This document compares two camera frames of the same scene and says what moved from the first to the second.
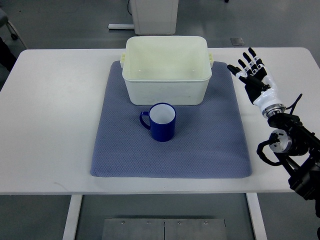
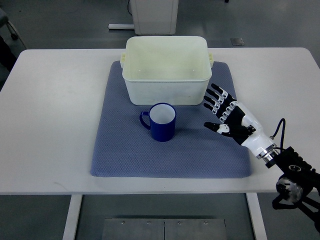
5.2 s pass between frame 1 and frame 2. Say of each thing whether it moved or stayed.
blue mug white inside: stayed
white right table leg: stayed
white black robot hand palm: moved
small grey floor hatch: stayed
